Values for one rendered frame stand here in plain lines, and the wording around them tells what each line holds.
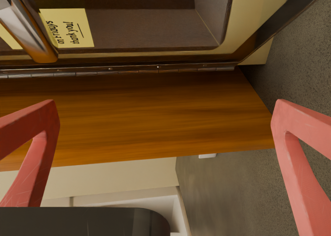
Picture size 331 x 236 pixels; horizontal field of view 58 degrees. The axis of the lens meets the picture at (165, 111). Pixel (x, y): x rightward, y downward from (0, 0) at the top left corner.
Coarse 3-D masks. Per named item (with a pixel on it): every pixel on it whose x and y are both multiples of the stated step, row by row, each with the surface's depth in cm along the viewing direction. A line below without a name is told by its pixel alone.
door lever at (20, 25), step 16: (0, 0) 11; (16, 0) 12; (32, 0) 14; (0, 16) 13; (16, 16) 13; (32, 16) 14; (16, 32) 14; (32, 32) 14; (48, 32) 16; (32, 48) 16; (48, 48) 17
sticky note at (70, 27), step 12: (48, 12) 22; (60, 12) 22; (72, 12) 23; (84, 12) 23; (0, 24) 24; (48, 24) 24; (60, 24) 24; (72, 24) 25; (84, 24) 25; (0, 36) 26; (60, 36) 27; (72, 36) 27; (84, 36) 27; (12, 48) 28
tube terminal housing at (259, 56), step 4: (268, 40) 41; (264, 44) 41; (268, 44) 41; (260, 48) 41; (264, 48) 41; (268, 48) 41; (256, 52) 41; (260, 52) 42; (264, 52) 42; (268, 52) 42; (252, 56) 42; (256, 56) 42; (260, 56) 42; (264, 56) 42; (244, 60) 42; (248, 60) 42; (252, 60) 42; (256, 60) 42; (260, 60) 42; (264, 60) 42; (240, 64) 42; (244, 64) 42; (248, 64) 42; (252, 64) 43; (256, 64) 43
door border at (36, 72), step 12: (0, 72) 35; (12, 72) 35; (24, 72) 35; (36, 72) 36; (48, 72) 36; (60, 72) 37; (72, 72) 37; (84, 72) 37; (96, 72) 38; (120, 72) 38; (132, 72) 38; (168, 72) 39
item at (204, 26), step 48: (48, 0) 21; (96, 0) 21; (144, 0) 22; (192, 0) 22; (240, 0) 23; (288, 0) 24; (0, 48) 28; (96, 48) 30; (144, 48) 31; (192, 48) 32; (240, 48) 34
